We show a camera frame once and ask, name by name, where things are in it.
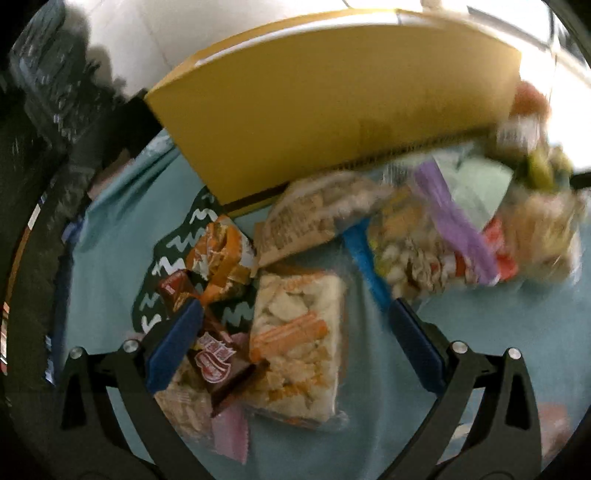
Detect brown chocolate wafer packet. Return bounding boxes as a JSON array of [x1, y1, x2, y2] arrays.
[[158, 270, 270, 417]]

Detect pink small snack packet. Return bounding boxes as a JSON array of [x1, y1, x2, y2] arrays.
[[211, 404, 249, 465]]

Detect pale green snack packet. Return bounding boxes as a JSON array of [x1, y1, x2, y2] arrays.
[[436, 156, 514, 231]]

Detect clear bag orange crackers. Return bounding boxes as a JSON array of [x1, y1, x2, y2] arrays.
[[242, 271, 346, 427]]

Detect purple striped clear snack bag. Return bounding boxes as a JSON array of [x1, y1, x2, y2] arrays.
[[367, 157, 519, 300]]

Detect red yellow apple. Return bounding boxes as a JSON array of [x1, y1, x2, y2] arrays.
[[510, 81, 551, 121]]

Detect yellow cardboard box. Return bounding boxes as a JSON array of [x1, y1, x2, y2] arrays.
[[146, 10, 521, 214]]

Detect blue topped marshmallow bag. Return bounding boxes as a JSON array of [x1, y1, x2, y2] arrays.
[[342, 218, 393, 313]]

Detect brown paper snack bag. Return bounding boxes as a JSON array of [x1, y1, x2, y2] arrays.
[[253, 171, 394, 268]]

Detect clear bag round cookies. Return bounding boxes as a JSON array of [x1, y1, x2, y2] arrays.
[[154, 358, 212, 443]]

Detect yellow bread bag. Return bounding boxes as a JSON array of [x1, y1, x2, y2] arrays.
[[499, 186, 586, 283]]

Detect dark carved wooden furniture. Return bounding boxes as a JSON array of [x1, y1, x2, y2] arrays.
[[1, 1, 161, 410]]

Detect orange snack packet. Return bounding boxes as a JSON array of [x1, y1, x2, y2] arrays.
[[185, 215, 254, 306]]

